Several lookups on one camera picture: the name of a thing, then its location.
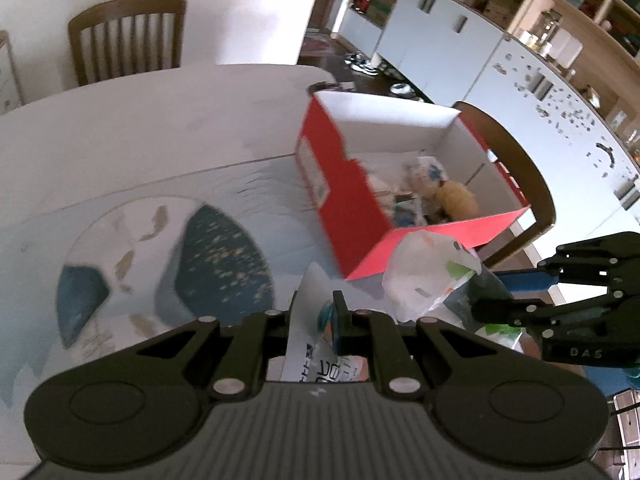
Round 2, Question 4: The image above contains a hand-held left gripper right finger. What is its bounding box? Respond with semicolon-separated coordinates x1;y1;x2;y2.
332;290;507;402

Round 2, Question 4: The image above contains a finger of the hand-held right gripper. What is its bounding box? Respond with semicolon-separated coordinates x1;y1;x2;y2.
472;280;640;339
495;232;640;293

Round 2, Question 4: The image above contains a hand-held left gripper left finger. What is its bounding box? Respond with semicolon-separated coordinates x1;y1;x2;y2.
144;311;296;402

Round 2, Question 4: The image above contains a white orange snack packet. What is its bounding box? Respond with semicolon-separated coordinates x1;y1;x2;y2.
280;262;372;386

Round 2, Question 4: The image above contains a white plastic bag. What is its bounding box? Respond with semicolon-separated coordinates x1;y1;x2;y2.
382;230;524;357

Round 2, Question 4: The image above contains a yellow plush toy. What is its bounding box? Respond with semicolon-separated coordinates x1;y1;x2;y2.
432;180;482;222

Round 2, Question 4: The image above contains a red white cardboard box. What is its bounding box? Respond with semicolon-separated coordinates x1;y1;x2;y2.
295;91;539;282

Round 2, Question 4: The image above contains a white blue-print snack packet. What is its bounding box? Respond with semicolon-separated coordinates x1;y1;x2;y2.
402;156;449;197

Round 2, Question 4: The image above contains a white marble desktop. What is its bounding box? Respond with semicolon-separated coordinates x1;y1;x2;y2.
0;62;551;480

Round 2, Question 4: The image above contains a wooden slat-back chair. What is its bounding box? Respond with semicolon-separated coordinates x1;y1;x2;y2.
452;101;557;269
67;0;187;87

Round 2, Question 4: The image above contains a white cabinet with stickers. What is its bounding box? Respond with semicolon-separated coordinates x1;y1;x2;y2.
452;35;640;222

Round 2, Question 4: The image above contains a blue white patterned table mat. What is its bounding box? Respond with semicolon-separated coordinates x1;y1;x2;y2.
0;155;397;407

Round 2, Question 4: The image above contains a white storage container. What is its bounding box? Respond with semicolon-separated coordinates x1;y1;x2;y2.
549;27;584;69

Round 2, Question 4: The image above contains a dark grey phone stand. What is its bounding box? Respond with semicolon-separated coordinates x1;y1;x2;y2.
306;81;357;95

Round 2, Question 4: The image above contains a glass jar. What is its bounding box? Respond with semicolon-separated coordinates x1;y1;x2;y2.
520;10;564;54

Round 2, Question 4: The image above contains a white two-door cabinet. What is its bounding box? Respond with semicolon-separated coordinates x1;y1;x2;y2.
377;0;504;107

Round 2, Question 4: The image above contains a low white cabinet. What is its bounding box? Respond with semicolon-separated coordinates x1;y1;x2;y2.
339;7;386;45

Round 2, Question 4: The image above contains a green white cardboard carton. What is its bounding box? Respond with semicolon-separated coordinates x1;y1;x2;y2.
367;0;402;24

